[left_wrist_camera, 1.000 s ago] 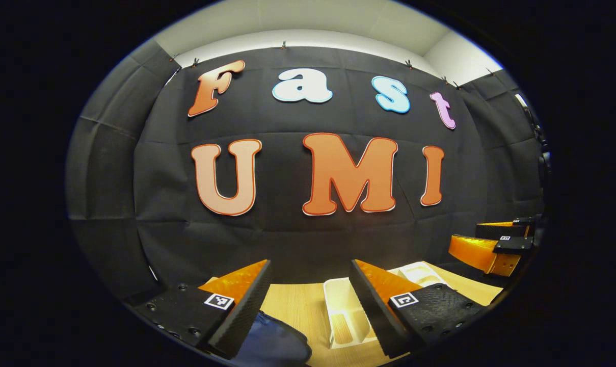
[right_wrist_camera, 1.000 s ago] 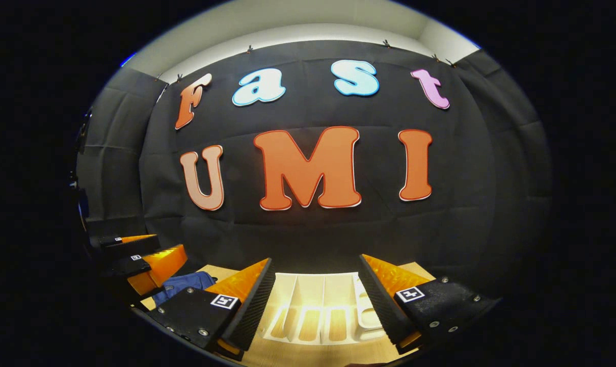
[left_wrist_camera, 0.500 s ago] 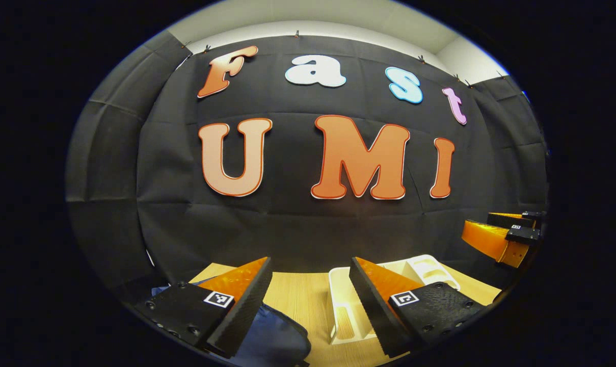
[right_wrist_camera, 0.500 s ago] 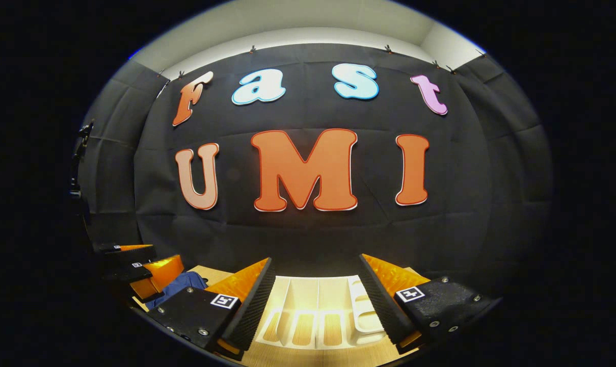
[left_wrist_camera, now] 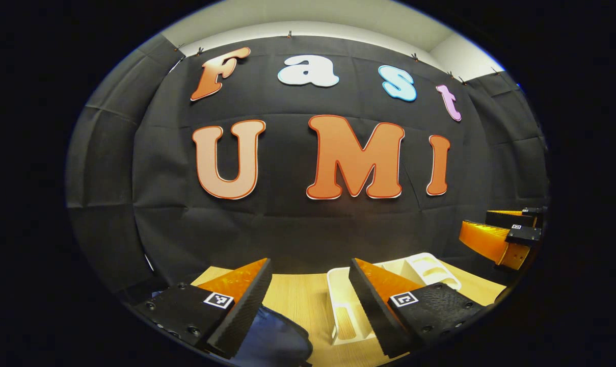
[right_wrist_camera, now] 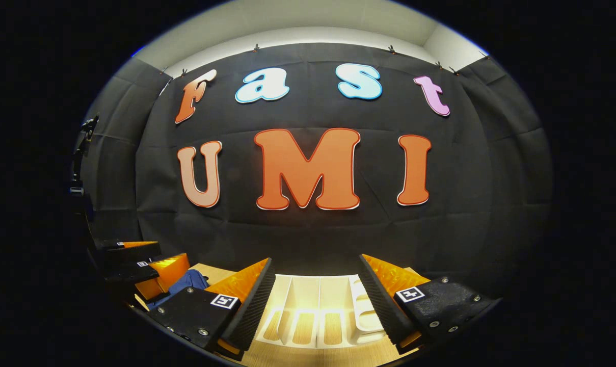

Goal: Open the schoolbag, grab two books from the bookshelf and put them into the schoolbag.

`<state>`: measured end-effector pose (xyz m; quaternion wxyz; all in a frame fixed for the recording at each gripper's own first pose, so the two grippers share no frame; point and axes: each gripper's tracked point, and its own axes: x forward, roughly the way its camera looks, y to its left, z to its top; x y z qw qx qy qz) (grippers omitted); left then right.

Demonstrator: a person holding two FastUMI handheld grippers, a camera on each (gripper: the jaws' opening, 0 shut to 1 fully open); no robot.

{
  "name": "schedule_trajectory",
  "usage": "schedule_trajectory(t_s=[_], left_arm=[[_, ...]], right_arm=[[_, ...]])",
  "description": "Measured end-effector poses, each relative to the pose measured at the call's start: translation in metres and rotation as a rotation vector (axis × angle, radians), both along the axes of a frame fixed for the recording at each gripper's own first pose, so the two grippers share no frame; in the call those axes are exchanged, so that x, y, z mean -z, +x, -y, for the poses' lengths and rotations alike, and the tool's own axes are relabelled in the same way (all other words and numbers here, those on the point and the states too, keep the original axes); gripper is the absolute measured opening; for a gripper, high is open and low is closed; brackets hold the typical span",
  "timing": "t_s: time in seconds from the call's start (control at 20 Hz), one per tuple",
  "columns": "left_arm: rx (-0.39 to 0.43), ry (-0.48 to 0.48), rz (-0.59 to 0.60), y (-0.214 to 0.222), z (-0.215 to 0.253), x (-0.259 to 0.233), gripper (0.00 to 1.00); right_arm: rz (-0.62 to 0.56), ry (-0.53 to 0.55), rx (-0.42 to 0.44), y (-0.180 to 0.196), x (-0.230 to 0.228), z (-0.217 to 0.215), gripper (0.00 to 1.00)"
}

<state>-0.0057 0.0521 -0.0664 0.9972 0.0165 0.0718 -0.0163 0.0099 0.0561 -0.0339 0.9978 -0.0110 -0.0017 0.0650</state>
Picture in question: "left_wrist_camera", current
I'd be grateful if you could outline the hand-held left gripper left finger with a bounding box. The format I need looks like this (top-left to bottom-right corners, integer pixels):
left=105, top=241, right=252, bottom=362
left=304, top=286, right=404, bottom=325
left=135, top=257, right=274, bottom=359

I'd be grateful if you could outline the white bookshelf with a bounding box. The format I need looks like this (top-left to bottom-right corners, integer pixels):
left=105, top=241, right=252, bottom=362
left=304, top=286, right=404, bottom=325
left=327, top=252, right=462, bottom=346

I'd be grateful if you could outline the blue schoolbag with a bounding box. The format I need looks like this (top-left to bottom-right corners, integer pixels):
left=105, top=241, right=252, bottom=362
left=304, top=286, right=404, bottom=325
left=152, top=291, right=313, bottom=367

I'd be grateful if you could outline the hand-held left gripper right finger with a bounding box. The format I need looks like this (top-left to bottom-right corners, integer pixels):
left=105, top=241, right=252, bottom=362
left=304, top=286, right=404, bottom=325
left=349, top=257, right=487, bottom=358

